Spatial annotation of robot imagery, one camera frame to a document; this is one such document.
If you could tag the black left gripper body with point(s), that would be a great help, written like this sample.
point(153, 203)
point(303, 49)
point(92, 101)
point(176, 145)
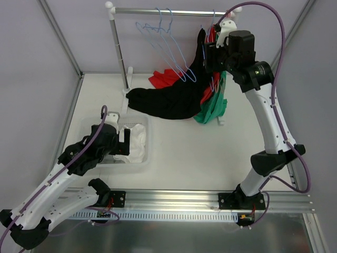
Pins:
point(126, 141)

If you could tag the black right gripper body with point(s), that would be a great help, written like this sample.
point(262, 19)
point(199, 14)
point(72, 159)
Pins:
point(210, 58)

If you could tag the white tank top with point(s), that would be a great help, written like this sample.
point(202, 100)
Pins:
point(137, 144)

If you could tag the light blue wire hanger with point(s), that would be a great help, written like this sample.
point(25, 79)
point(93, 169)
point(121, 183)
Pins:
point(149, 32)

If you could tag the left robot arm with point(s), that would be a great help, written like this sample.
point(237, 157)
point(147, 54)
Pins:
point(31, 223)

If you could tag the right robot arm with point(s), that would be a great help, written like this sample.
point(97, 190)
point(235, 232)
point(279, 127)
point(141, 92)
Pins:
point(234, 52)

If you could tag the blue hanger under black top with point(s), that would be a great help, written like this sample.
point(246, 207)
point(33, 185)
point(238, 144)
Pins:
point(203, 47)

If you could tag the red tank top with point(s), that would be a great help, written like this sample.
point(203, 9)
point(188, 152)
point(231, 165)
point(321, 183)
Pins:
point(214, 84)

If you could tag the black tank top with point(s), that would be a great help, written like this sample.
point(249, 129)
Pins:
point(198, 60)

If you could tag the blue hanger under red top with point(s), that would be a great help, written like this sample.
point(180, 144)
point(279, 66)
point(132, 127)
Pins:
point(212, 19)

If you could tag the green tank top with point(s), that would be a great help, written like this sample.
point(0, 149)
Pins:
point(215, 106)

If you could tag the white plastic perforated basket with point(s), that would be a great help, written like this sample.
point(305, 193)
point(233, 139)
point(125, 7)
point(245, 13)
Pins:
point(131, 120)

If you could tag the black garment on table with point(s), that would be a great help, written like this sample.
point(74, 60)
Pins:
point(176, 102)

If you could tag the red garment on table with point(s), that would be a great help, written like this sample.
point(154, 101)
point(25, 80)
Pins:
point(167, 78)

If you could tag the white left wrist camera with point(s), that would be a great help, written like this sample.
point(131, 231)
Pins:
point(112, 119)

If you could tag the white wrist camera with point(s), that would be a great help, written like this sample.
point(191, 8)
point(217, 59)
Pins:
point(112, 119)
point(224, 28)

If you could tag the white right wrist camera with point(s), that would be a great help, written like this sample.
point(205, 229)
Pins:
point(224, 28)

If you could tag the pink wire hanger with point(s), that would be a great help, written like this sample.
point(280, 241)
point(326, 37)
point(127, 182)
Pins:
point(230, 15)

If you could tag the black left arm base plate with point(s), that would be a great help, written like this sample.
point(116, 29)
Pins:
point(117, 199)

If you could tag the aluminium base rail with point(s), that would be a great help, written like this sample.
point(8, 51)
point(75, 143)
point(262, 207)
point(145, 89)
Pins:
point(195, 200)

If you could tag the white slotted cable duct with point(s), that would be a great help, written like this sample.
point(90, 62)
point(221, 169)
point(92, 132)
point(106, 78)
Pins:
point(132, 215)

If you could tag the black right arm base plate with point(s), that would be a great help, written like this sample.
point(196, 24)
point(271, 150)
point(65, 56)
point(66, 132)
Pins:
point(236, 201)

